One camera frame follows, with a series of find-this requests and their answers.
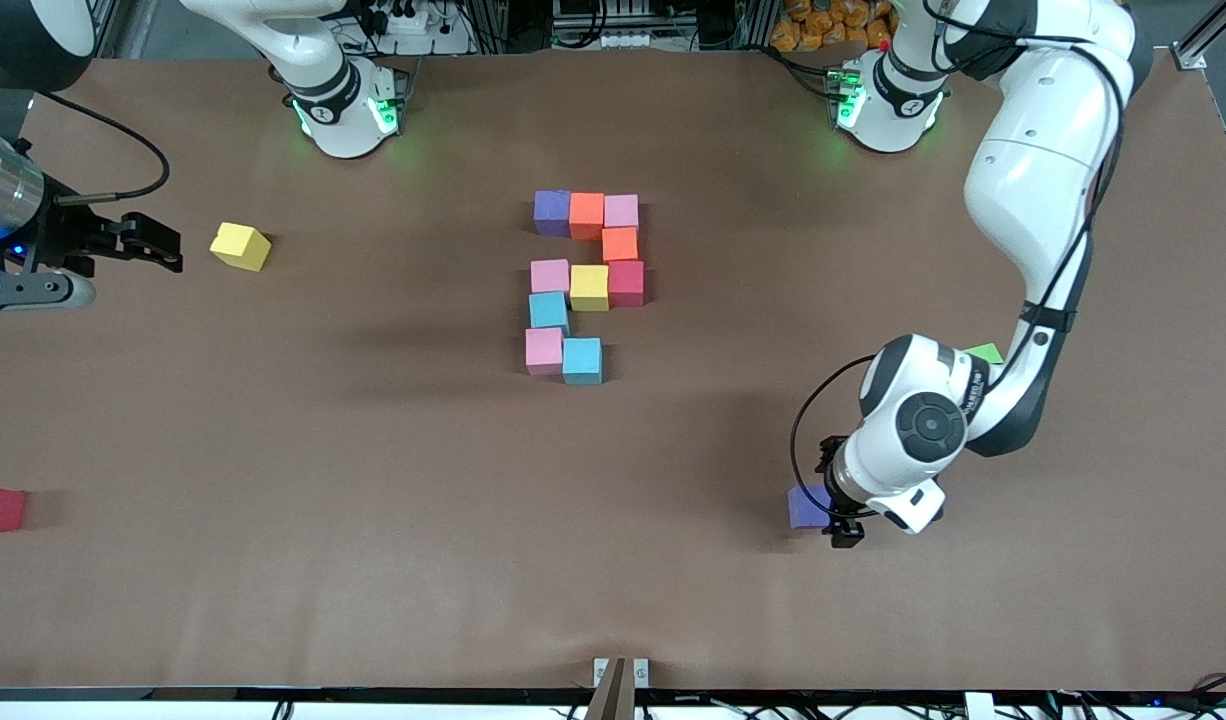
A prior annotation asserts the aluminium frame profile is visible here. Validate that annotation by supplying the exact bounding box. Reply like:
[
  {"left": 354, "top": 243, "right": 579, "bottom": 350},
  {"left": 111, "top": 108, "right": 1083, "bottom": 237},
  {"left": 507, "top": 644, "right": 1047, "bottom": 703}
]
[
  {"left": 1170, "top": 0, "right": 1226, "bottom": 71},
  {"left": 73, "top": 0, "right": 129, "bottom": 61}
]

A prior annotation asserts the brown tapered post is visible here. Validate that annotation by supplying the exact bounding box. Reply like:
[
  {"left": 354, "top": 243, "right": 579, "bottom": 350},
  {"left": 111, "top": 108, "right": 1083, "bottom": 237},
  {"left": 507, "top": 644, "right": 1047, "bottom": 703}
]
[{"left": 584, "top": 657, "right": 637, "bottom": 720}]

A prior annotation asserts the blue foam cube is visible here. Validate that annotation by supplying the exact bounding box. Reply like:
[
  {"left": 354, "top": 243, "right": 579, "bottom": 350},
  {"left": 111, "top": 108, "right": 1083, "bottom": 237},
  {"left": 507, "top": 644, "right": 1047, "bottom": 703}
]
[
  {"left": 562, "top": 337, "right": 604, "bottom": 386},
  {"left": 529, "top": 291, "right": 571, "bottom": 336}
]

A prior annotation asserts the purple foam cube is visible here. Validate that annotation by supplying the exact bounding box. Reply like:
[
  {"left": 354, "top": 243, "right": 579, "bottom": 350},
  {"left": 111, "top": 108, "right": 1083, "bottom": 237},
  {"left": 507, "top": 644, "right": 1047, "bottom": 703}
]
[
  {"left": 534, "top": 190, "right": 572, "bottom": 238},
  {"left": 788, "top": 485, "right": 836, "bottom": 529}
]

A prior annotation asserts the silver metal mounting bracket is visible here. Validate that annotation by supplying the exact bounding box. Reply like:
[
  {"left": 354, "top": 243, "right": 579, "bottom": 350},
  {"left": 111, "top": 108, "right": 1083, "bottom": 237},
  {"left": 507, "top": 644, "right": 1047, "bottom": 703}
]
[{"left": 593, "top": 657, "right": 650, "bottom": 690}]

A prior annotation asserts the white power strip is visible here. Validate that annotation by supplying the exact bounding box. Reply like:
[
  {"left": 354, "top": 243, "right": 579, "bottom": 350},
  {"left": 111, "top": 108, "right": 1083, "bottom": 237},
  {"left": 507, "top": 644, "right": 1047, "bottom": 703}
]
[
  {"left": 555, "top": 28, "right": 674, "bottom": 51},
  {"left": 358, "top": 3, "right": 454, "bottom": 37}
]

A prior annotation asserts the brown table cover sheet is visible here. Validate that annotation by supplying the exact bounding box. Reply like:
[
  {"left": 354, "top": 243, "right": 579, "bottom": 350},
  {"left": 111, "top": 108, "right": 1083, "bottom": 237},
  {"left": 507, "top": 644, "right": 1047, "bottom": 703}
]
[{"left": 0, "top": 48, "right": 1226, "bottom": 693}]

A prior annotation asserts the orange fruit net bag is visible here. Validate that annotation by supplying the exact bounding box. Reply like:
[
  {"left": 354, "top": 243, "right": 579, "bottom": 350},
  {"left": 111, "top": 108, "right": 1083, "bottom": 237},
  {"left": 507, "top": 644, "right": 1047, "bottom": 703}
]
[{"left": 770, "top": 0, "right": 896, "bottom": 53}]

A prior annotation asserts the yellow foam cube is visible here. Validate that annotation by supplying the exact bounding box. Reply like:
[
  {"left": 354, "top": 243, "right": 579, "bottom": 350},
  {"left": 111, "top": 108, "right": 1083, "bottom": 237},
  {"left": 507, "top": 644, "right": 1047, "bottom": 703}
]
[
  {"left": 570, "top": 264, "right": 611, "bottom": 312},
  {"left": 209, "top": 221, "right": 273, "bottom": 273}
]

